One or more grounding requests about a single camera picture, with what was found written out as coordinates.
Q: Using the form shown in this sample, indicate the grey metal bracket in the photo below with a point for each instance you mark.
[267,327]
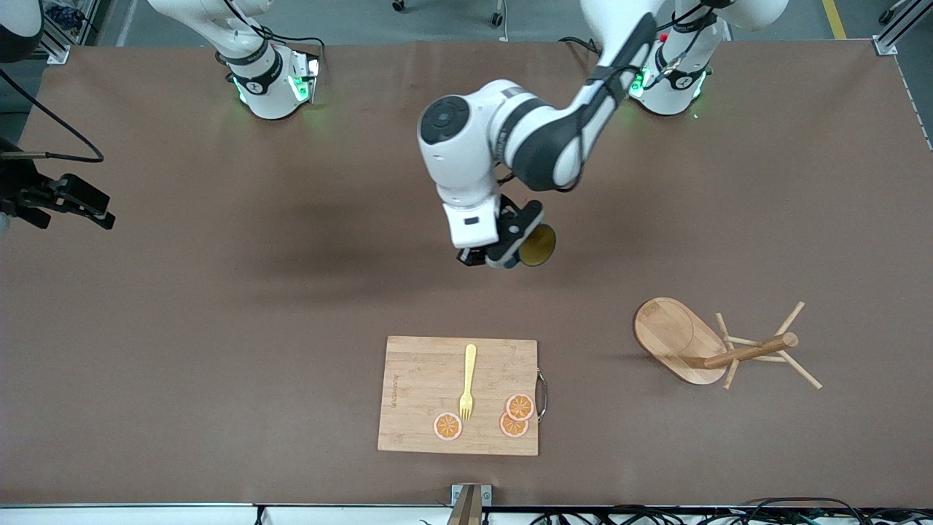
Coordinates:
[485,494]

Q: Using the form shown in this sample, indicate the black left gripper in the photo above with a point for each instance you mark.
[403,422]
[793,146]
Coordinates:
[472,257]

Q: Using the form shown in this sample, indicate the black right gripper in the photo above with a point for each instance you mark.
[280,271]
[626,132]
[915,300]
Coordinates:
[20,184]

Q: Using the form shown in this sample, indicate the wooden mug tree rack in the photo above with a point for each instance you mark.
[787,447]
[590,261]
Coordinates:
[670,335]

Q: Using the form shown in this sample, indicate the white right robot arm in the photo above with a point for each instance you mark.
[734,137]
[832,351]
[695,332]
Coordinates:
[266,80]

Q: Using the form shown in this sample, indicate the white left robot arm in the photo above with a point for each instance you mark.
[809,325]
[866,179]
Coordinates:
[466,146]

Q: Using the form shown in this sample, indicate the teal cup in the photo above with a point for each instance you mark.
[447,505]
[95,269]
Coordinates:
[539,244]

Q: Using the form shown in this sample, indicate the aluminium frame post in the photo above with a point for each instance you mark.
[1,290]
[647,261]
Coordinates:
[900,36]
[55,47]

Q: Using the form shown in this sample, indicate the orange slice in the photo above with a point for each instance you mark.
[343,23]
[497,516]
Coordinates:
[520,406]
[512,428]
[447,426]

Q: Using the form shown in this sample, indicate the yellow fork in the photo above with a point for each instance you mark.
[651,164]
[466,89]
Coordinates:
[469,372]

